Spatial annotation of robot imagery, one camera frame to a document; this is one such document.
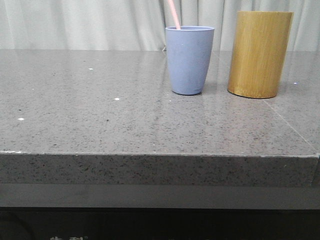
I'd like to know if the bamboo cylinder holder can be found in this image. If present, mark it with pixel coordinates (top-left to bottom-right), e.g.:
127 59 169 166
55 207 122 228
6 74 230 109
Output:
227 11 294 99

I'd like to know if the white curtain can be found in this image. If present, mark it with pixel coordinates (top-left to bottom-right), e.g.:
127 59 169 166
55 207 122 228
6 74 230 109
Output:
0 0 320 51

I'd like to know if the blue plastic cup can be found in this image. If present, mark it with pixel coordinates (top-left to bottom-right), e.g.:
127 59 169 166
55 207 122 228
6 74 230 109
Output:
165 26 215 96

